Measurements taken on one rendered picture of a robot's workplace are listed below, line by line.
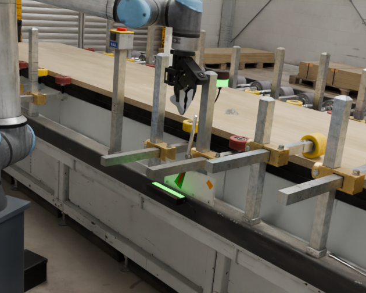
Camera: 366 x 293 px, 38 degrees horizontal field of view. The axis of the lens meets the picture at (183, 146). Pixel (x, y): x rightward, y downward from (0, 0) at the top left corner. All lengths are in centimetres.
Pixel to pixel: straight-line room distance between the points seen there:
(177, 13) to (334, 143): 63
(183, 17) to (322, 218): 74
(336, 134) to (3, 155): 113
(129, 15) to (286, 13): 958
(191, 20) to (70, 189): 167
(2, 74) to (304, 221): 117
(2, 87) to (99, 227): 113
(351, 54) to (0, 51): 861
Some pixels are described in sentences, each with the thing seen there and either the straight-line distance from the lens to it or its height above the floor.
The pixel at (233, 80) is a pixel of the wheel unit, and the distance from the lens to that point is 316.
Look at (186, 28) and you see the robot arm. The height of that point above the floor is 128.
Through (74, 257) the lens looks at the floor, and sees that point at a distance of 290.
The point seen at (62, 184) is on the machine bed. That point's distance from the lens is 311.
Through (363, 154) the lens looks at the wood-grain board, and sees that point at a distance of 196.
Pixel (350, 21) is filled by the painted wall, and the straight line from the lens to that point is 1018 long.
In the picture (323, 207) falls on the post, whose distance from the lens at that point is 153.
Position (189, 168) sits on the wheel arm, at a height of 84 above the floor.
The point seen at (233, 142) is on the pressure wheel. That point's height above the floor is 90.
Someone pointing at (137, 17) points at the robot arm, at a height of 131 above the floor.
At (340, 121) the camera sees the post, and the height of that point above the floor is 110.
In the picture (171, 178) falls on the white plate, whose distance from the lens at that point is 195.
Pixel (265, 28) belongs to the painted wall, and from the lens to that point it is 1147.
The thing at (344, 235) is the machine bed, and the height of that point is 70.
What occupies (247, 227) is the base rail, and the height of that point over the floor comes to 70.
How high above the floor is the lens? 140
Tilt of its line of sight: 17 degrees down
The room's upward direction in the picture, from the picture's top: 5 degrees clockwise
